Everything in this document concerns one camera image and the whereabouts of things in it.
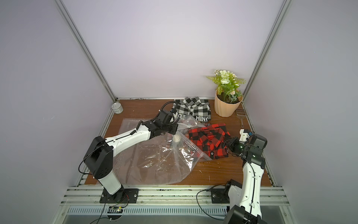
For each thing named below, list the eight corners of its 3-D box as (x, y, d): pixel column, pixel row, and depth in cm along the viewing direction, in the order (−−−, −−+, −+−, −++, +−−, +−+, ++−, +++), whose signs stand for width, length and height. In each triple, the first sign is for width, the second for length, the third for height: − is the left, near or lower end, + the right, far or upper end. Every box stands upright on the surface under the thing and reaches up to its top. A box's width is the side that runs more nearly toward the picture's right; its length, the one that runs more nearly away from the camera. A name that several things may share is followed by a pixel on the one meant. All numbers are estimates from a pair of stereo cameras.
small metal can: (112, 114, 114) (109, 109, 109) (115, 107, 119) (112, 102, 114) (121, 114, 114) (118, 109, 109) (124, 107, 119) (121, 102, 114)
